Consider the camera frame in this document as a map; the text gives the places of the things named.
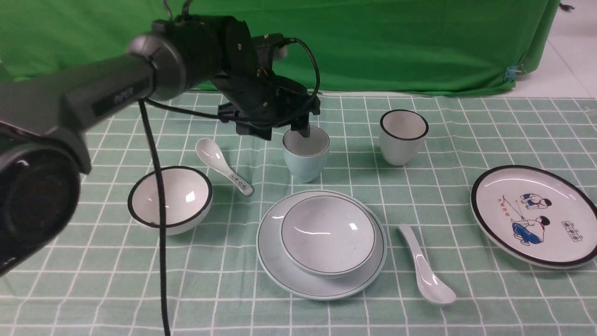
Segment pale blue ceramic bowl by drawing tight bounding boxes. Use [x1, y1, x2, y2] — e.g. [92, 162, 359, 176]
[280, 194, 382, 277]

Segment pale blue ceramic plate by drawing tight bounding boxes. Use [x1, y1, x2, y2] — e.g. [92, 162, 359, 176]
[256, 189, 388, 301]

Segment white bowl with black rim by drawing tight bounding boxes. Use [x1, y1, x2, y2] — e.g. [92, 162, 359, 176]
[127, 166, 214, 236]

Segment green backdrop cloth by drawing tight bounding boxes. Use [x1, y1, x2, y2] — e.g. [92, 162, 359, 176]
[0, 0, 558, 95]

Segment green checkered tablecloth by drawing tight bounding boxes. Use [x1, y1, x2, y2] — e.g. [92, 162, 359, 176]
[1, 96, 597, 336]

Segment plain white ceramic spoon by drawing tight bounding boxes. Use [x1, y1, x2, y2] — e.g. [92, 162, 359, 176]
[398, 224, 457, 306]

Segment white spoon with patterned handle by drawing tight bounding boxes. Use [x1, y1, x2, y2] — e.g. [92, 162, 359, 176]
[195, 138, 254, 196]

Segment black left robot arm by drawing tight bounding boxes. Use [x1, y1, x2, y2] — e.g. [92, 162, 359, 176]
[0, 13, 320, 274]

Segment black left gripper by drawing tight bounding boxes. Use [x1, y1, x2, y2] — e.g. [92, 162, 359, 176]
[205, 16, 320, 140]

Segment pale blue ceramic cup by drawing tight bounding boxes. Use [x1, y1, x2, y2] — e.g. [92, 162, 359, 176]
[282, 126, 330, 183]

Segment white cup with black rim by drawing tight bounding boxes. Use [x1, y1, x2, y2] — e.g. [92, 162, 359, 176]
[378, 109, 429, 166]

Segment cartoon plate with black rim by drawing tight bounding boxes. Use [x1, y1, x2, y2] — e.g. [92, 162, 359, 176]
[470, 165, 597, 269]

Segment blue binder clip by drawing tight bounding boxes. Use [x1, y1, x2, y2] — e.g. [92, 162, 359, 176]
[503, 65, 520, 83]

